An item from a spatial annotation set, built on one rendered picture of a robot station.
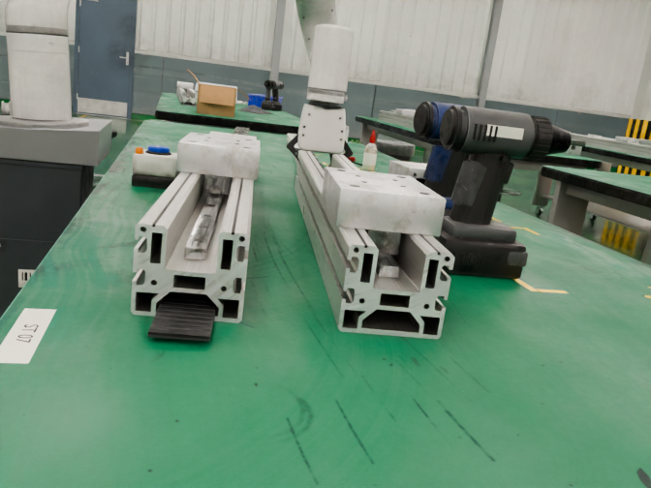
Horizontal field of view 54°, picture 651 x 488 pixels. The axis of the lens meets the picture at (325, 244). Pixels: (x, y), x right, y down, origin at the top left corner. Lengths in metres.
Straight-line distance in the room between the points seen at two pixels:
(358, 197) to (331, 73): 0.75
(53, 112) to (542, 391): 1.18
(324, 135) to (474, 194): 0.59
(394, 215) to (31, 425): 0.39
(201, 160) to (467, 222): 0.37
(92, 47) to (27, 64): 10.94
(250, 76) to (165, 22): 1.75
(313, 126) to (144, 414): 1.03
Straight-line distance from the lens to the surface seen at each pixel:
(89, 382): 0.49
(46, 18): 1.49
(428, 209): 0.67
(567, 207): 3.09
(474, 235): 0.87
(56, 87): 1.49
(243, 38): 12.41
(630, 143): 5.97
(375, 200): 0.65
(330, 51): 1.38
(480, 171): 0.87
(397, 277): 0.64
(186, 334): 0.55
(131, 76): 12.34
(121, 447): 0.42
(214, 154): 0.89
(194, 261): 0.62
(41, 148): 1.45
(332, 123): 1.40
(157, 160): 1.22
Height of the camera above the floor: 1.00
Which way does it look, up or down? 14 degrees down
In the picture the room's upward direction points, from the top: 7 degrees clockwise
